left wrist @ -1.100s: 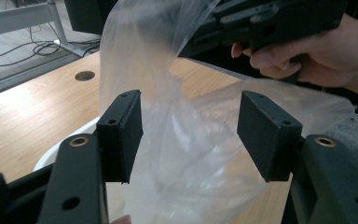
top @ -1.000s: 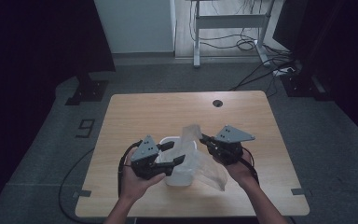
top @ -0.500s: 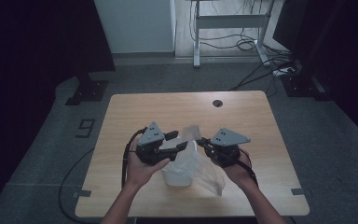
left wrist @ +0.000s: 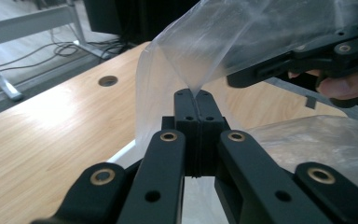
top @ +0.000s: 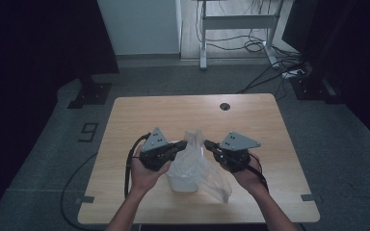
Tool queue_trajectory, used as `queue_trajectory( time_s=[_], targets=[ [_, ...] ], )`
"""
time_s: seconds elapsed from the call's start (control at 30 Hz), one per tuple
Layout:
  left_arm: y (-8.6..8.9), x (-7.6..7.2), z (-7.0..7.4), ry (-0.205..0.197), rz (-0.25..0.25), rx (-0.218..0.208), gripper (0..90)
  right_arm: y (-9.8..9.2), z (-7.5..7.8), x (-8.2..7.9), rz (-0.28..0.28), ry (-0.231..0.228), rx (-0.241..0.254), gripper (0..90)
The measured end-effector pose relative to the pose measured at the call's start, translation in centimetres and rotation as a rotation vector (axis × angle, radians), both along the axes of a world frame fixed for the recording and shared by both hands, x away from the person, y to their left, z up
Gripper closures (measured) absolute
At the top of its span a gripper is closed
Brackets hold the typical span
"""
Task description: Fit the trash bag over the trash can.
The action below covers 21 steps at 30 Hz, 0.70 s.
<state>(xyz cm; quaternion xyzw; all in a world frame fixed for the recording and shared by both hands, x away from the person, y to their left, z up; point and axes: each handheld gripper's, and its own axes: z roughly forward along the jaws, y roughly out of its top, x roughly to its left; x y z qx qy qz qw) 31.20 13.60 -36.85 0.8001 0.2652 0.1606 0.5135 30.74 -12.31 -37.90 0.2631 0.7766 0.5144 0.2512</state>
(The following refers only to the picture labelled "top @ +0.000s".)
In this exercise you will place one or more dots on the dark curtain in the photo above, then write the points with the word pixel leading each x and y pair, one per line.
pixel 38 38

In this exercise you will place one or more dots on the black tape floor mark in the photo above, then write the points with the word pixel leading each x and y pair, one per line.
pixel 88 132

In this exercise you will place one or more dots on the person's left hand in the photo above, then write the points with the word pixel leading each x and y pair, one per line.
pixel 144 178

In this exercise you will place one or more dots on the person's right hand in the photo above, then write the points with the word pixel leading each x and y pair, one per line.
pixel 250 179

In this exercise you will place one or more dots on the white power strip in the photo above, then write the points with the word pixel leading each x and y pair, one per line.
pixel 290 74

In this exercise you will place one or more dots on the black stand base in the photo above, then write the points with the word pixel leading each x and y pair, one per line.
pixel 311 89
pixel 91 94

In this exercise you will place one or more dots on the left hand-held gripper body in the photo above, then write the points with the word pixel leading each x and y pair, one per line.
pixel 155 144

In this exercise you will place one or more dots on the dark monitor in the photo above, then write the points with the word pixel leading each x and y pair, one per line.
pixel 297 25

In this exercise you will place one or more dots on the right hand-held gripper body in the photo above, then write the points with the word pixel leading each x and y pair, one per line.
pixel 237 142

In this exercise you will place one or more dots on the white metal desk frame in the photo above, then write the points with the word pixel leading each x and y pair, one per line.
pixel 237 21

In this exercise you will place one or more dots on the clear plastic bag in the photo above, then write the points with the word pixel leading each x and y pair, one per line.
pixel 189 160

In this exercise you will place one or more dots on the white plastic trash bin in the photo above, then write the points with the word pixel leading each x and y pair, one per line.
pixel 183 186

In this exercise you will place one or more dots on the grey tape marker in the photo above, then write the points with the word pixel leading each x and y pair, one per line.
pixel 308 197
pixel 85 199

